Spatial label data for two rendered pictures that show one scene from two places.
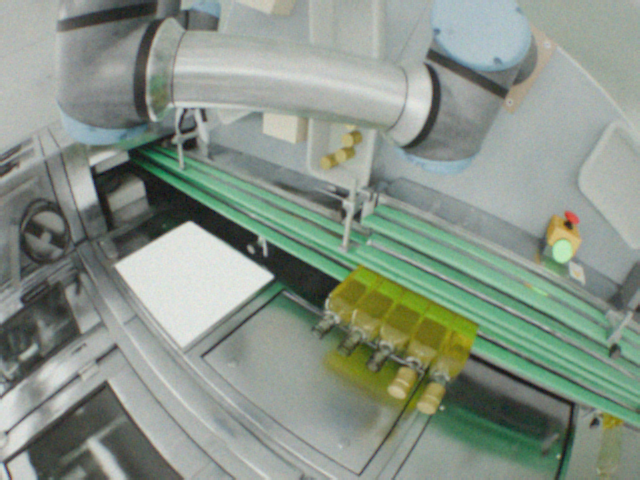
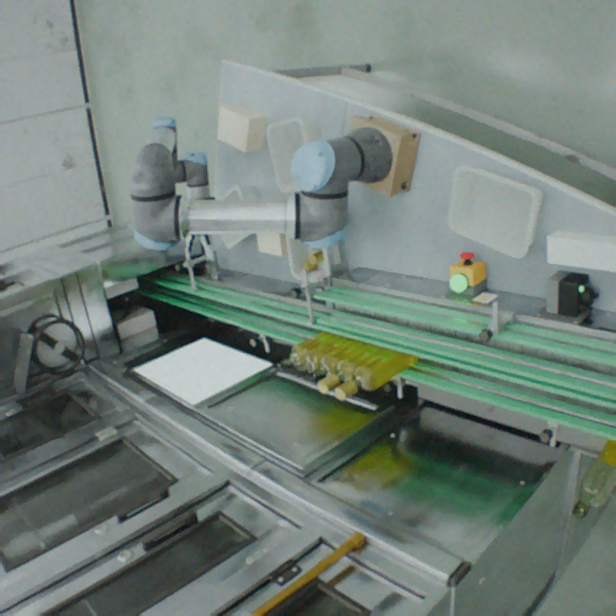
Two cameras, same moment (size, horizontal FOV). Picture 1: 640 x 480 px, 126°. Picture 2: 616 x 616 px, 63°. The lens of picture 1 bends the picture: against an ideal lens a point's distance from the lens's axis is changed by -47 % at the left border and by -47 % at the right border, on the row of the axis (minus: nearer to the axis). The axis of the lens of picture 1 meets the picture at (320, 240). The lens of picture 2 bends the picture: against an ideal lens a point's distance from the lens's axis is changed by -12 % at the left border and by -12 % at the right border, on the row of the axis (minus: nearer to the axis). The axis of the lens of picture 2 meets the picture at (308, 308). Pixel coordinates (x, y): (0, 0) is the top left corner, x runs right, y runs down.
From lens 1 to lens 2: 109 cm
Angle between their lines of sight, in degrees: 22
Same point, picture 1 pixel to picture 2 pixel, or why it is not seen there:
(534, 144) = (430, 211)
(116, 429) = (127, 460)
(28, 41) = not seen: outside the picture
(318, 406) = (286, 425)
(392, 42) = not seen: hidden behind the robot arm
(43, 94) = not seen: outside the picture
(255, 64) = (219, 214)
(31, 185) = (45, 299)
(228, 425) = (218, 438)
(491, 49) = (311, 181)
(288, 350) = (273, 400)
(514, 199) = (433, 259)
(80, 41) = (149, 207)
